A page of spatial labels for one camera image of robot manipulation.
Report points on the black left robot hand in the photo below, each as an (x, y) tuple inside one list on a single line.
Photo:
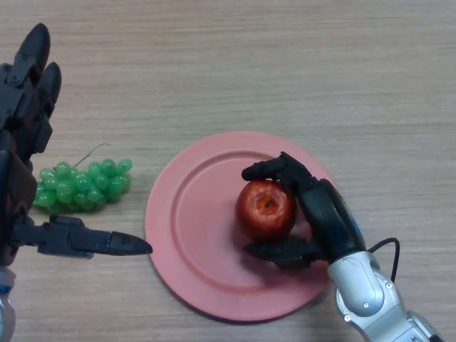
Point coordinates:
[(21, 107)]

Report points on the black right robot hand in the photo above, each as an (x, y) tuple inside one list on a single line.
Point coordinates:
[(327, 217)]

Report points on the red apple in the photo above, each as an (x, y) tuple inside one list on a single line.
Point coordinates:
[(265, 213)]

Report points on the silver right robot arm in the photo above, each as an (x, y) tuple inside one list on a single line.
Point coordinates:
[(363, 288)]

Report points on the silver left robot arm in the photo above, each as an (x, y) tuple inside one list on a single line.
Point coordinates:
[(5, 306)]

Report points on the pink round plate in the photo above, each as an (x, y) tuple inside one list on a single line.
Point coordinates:
[(203, 221)]

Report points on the green grape bunch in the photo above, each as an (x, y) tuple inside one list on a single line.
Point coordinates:
[(83, 185)]

